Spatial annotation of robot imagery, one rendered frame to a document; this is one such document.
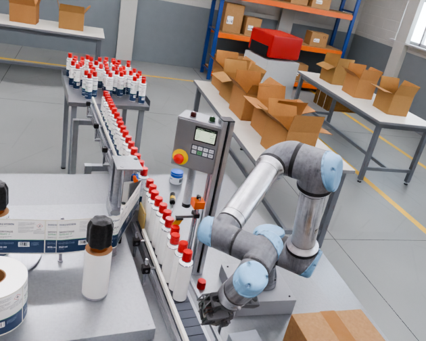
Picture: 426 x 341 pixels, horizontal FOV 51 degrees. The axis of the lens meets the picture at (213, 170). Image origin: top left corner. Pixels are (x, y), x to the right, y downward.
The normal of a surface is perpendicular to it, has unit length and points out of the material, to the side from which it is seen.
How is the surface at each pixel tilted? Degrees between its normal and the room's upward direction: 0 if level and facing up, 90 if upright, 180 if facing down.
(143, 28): 90
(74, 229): 90
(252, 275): 30
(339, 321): 0
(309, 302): 0
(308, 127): 100
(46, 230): 90
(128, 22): 90
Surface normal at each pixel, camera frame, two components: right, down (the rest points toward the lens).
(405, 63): -0.95, -0.06
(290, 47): 0.43, 0.45
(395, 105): 0.16, 0.46
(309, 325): 0.18, -0.89
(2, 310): 0.65, 0.42
